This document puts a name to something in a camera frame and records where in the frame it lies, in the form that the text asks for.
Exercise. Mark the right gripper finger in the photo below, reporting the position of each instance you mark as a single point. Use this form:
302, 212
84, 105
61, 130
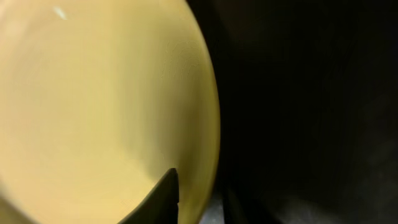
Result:
160, 206

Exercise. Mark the yellow plate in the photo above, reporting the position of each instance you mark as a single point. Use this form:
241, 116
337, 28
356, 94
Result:
99, 99

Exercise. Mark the dark brown serving tray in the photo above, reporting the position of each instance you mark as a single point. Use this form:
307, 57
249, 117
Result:
308, 101

